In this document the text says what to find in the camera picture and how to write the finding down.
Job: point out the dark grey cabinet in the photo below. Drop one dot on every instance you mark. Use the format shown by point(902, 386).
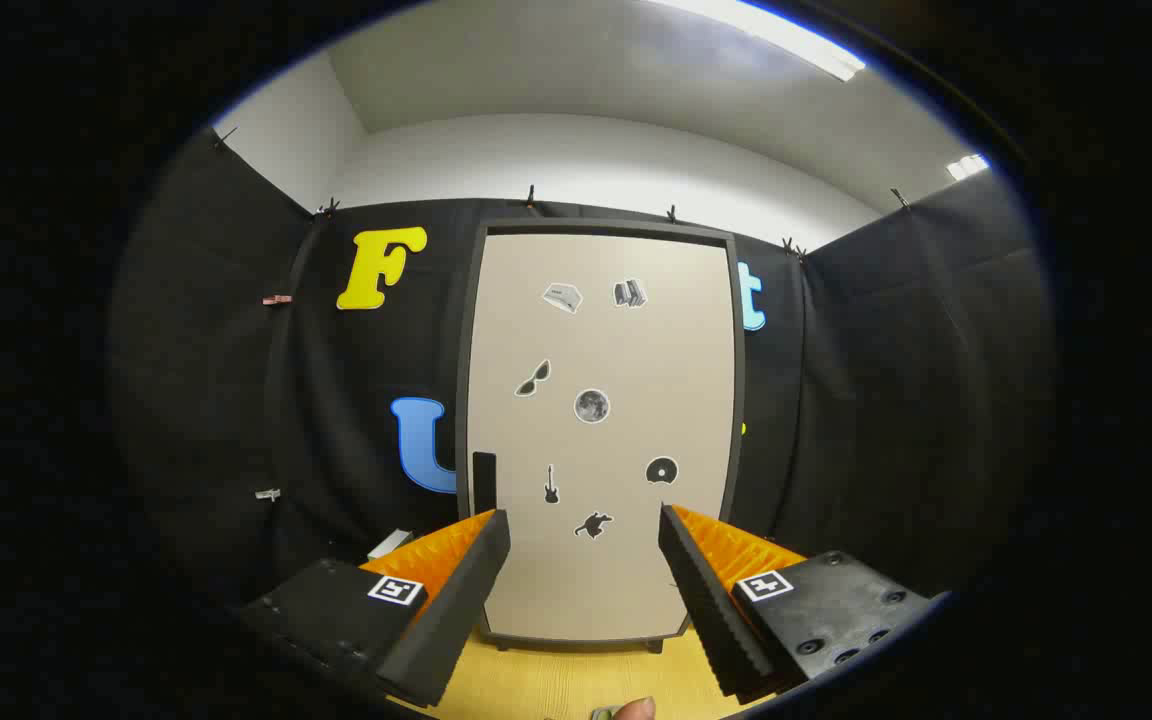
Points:
point(606, 227)

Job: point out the green white book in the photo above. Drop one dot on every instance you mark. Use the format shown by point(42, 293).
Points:
point(391, 544)

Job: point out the long ceiling light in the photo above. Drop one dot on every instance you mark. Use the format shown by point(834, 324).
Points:
point(776, 40)

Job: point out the black backdrop cloth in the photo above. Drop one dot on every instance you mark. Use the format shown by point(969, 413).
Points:
point(216, 400)

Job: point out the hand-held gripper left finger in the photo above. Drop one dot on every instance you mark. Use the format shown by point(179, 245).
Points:
point(466, 600)

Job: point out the small ceiling light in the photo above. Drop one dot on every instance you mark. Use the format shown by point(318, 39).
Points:
point(967, 166)

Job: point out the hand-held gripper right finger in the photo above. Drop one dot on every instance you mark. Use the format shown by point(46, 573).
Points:
point(711, 600)

